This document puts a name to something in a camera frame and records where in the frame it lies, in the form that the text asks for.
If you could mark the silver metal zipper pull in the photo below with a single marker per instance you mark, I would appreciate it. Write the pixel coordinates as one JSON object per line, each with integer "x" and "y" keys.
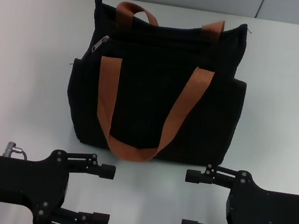
{"x": 99, "y": 44}

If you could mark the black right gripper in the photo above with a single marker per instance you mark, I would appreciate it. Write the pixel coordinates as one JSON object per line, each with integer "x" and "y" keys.
{"x": 271, "y": 212}

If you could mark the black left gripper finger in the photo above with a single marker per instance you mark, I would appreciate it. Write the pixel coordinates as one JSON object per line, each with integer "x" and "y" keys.
{"x": 101, "y": 220}
{"x": 107, "y": 172}

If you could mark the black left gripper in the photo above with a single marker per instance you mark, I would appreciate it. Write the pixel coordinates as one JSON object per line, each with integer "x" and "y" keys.
{"x": 17, "y": 182}

